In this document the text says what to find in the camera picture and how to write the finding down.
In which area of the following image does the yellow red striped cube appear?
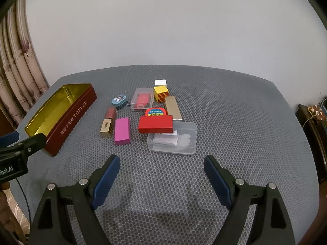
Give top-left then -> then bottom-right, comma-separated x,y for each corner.
153,85 -> 170,104

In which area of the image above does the white folded paper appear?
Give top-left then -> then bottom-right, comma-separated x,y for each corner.
153,130 -> 179,147

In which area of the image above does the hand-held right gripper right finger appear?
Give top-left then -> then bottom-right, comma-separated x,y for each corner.
204,154 -> 294,245

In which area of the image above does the clear plastic box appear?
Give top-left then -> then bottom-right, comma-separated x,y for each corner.
146,121 -> 198,156

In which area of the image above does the red rectangular tin box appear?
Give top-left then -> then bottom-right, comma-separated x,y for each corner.
24,83 -> 97,157

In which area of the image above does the grey honeycomb mat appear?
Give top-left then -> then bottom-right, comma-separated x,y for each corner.
0,65 -> 321,245

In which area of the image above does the brown floral pouch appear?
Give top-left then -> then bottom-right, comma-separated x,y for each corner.
307,105 -> 327,121

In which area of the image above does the small blue cartoon tin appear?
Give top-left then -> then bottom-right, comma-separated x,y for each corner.
111,94 -> 128,111

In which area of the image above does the gold ribbed metal box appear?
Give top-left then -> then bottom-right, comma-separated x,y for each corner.
164,95 -> 183,121

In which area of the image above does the black cable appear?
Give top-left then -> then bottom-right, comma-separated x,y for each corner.
14,176 -> 32,222

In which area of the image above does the pink wooden block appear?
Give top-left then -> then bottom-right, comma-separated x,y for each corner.
114,118 -> 132,146

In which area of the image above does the red and gold small box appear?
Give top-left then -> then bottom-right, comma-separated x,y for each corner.
99,107 -> 117,139

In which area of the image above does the clear case with red insert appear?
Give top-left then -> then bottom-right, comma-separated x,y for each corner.
131,88 -> 154,112

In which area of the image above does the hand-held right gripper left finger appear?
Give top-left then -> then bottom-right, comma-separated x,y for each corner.
28,154 -> 121,245

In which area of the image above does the red wooden block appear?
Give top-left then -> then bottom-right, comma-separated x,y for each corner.
138,115 -> 174,134

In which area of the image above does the dark wooden cabinet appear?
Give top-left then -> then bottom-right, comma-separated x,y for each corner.
295,103 -> 327,184

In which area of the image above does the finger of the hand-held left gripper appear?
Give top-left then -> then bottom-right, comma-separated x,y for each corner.
0,131 -> 21,147
0,133 -> 47,160

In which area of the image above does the beige patterned curtain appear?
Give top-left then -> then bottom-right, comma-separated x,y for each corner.
0,0 -> 50,130

